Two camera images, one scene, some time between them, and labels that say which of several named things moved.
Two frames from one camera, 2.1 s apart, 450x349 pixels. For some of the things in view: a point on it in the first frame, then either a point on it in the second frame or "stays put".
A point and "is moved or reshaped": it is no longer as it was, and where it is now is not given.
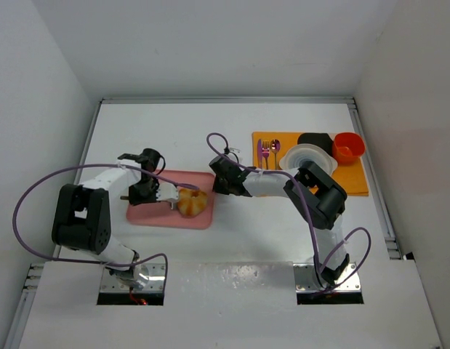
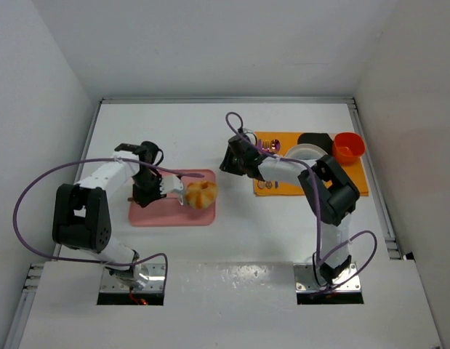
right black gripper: [217, 174] -> [229, 158]
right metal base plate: [305, 280] stays put
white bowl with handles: [301, 154] stays put
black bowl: [320, 139] stays put
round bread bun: [191, 202] is moved or reshaped
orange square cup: [348, 147] stays put
